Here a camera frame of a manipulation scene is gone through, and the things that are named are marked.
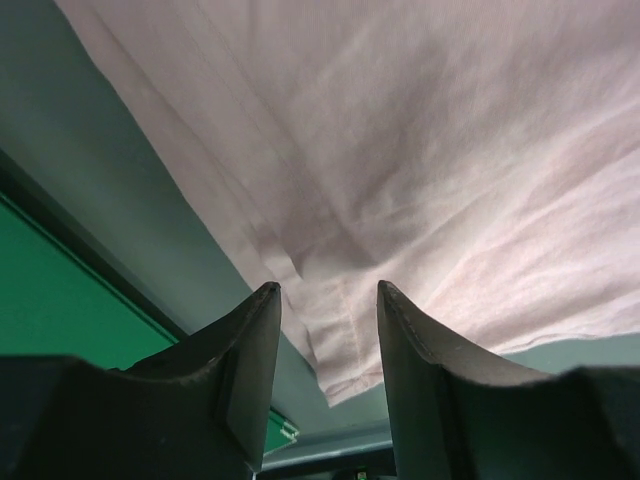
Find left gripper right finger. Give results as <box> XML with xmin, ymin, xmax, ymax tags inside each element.
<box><xmin>377</xmin><ymin>281</ymin><xmax>639</xmax><ymax>479</ymax></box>

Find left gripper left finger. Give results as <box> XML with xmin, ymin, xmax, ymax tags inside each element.
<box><xmin>1</xmin><ymin>282</ymin><xmax>281</xmax><ymax>479</ymax></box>

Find pink t shirt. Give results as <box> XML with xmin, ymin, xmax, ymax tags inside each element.
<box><xmin>59</xmin><ymin>1</ymin><xmax>639</xmax><ymax>405</ymax></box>

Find green book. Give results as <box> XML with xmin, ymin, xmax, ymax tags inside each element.
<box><xmin>1</xmin><ymin>198</ymin><xmax>298</xmax><ymax>453</ymax></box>

